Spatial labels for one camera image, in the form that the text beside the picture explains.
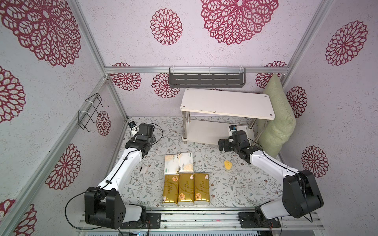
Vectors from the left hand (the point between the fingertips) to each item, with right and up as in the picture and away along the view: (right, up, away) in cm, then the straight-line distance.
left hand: (142, 139), depth 84 cm
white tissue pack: (+16, -16, +6) cm, 23 cm away
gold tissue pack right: (+33, -27, -7) cm, 43 cm away
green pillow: (+71, +4, -7) cm, 72 cm away
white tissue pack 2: (+25, -15, +6) cm, 29 cm away
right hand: (+49, -1, +6) cm, 49 cm away
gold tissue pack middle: (+25, -26, -7) cm, 37 cm away
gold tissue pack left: (+17, -26, -6) cm, 32 cm away
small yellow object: (+51, -17, +8) cm, 55 cm away
